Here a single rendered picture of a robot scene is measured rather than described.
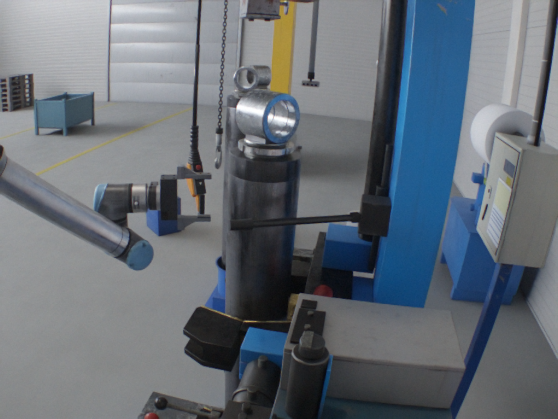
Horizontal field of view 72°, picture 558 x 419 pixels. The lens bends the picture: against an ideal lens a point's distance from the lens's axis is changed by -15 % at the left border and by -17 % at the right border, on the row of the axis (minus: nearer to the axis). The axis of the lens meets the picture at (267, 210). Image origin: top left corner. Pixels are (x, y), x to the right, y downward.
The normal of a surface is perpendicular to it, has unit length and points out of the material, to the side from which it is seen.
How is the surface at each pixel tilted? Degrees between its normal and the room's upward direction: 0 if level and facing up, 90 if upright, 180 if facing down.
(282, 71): 90
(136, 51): 90
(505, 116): 90
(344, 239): 0
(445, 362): 0
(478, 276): 90
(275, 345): 0
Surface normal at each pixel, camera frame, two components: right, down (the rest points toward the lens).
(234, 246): -0.73, 0.21
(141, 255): 0.73, 0.33
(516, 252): -0.20, 0.34
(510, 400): 0.06, -0.93
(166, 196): 0.18, 0.36
